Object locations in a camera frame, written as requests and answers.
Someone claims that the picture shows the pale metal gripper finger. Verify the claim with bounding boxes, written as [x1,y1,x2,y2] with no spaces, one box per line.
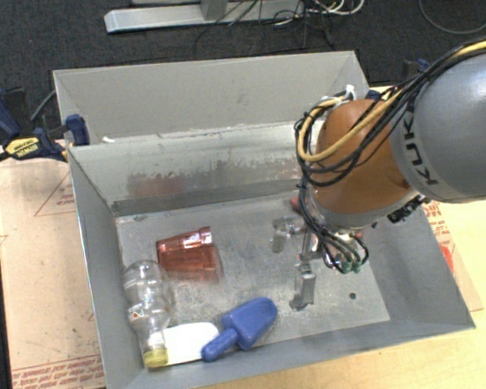
[285,263,322,313]
[267,215,309,255]

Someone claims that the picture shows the blue plastic scoop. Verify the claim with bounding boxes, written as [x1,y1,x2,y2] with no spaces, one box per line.
[195,295,284,364]

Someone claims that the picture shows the red translucent plastic cup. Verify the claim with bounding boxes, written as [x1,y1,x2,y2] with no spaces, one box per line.
[154,224,226,289]

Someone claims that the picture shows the grey metal bin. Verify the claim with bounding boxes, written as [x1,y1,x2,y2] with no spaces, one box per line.
[52,25,481,389]

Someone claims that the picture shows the clear plastic bottle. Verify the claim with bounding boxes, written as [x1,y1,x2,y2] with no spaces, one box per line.
[120,256,181,371]

